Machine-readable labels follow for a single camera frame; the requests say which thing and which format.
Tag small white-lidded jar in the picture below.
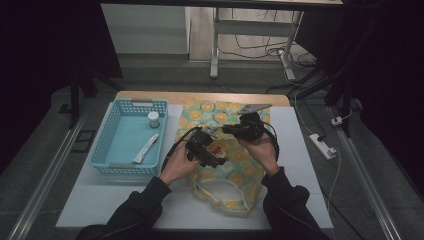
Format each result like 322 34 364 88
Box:
147 111 161 129

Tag white-legged desk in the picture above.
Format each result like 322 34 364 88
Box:
99 0 344 81

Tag person's left hand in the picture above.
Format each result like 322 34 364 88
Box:
159 142 201 186

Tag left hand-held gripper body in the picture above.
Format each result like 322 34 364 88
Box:
185 126 219 163

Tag aluminium rail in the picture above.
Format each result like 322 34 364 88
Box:
328 106 404 240
6 99 89 240

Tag black metal stand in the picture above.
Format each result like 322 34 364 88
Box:
288 66 359 138
68 63 123 129

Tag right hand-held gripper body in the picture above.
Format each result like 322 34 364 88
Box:
238 103 273 141

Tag white table mat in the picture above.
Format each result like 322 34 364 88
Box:
55 103 334 231

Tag black power cable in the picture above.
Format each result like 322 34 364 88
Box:
294 66 329 143

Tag person's right hand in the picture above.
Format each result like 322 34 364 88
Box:
238 133 279 178

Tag black floor cables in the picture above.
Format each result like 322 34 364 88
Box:
218 8 318 68

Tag white partition panel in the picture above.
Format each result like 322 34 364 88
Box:
100 3 191 55

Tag white power strip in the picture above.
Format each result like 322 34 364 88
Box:
308 133 338 160

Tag blue plastic basket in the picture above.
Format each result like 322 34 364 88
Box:
89 98 169 177

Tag black floor plate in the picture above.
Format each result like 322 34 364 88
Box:
71 129 98 154

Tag white tube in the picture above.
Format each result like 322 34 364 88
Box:
133 133 160 164

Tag dark curtain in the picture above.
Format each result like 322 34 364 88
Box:
0 0 123 181
296 0 424 201

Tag floral cloth tote bag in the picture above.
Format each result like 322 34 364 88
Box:
175 98 272 214

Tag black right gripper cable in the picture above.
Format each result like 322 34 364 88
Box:
261 121 281 161

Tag thin white cable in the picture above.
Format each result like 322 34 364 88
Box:
326 148 343 214

